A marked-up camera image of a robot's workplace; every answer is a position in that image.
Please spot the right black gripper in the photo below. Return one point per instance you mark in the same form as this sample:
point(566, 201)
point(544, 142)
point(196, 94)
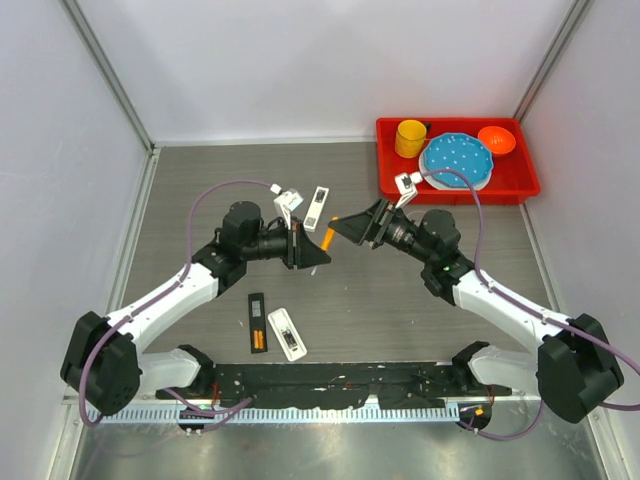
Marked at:
point(360, 227)

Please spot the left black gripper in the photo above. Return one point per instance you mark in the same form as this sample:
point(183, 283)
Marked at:
point(301, 252)

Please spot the orange handled screwdriver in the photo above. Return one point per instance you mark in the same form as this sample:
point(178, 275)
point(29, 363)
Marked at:
point(326, 243)

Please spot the slim white remote control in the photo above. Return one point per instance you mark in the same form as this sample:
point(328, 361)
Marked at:
point(315, 208)

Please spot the wide white remote control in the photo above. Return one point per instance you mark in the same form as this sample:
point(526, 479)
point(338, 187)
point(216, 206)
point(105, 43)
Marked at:
point(287, 335)

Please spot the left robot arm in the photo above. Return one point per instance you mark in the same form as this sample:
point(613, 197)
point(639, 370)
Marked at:
point(106, 361)

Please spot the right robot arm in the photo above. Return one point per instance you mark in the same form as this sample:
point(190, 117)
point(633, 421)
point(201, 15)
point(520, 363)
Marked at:
point(569, 362)

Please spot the black remote control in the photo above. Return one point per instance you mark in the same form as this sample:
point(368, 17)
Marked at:
point(257, 318)

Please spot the white plate under blue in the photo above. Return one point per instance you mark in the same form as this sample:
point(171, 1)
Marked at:
point(476, 168)

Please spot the orange battery pair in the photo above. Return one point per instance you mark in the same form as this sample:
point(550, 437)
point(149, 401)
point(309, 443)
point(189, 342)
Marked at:
point(259, 340)

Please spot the yellow cup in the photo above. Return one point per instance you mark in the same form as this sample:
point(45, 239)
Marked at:
point(410, 138)

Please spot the blue dotted plate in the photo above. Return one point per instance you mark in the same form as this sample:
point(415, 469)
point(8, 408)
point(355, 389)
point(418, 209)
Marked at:
point(459, 152)

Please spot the red plastic bin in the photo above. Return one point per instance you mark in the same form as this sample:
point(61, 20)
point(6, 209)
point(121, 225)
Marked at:
point(513, 180)

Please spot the orange bowl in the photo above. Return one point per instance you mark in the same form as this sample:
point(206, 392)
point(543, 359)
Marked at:
point(498, 140)

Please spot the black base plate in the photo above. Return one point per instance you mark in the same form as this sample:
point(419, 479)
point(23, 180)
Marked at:
point(338, 386)

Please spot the perforated metal rail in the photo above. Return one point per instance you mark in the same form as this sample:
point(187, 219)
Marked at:
point(172, 412)

